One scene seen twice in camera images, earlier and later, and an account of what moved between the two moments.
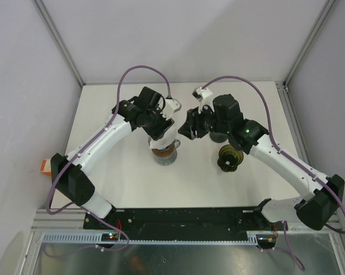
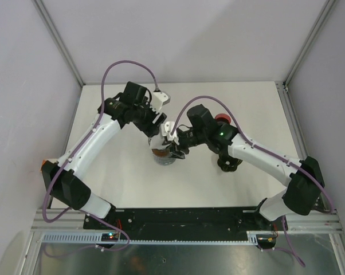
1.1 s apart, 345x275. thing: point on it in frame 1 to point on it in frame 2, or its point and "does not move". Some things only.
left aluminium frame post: (58, 39) does not move
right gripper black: (193, 124) to (179, 154)
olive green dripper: (229, 158) does not move
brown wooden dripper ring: (164, 152) does not move
